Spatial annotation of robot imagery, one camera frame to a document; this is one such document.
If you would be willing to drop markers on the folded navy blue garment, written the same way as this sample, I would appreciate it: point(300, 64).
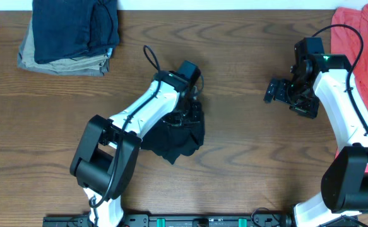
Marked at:
point(67, 29)

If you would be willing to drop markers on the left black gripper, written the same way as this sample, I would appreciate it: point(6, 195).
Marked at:
point(199, 112)

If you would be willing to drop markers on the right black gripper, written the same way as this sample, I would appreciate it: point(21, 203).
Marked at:
point(309, 109)

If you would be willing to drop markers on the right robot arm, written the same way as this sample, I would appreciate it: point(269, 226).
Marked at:
point(328, 80)

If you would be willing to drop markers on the folded khaki garment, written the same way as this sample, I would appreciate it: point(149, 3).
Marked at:
point(67, 64)

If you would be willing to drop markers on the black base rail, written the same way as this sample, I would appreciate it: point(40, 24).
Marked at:
point(262, 217)

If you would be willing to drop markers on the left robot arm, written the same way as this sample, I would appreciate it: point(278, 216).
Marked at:
point(106, 156)

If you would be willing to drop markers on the black t-shirt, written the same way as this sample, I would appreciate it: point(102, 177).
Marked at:
point(177, 134)

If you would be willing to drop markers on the red-orange t-shirt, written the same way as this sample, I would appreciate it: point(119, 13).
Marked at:
point(363, 63)

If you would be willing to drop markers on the folded grey garment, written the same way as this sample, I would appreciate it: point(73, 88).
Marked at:
point(60, 72)

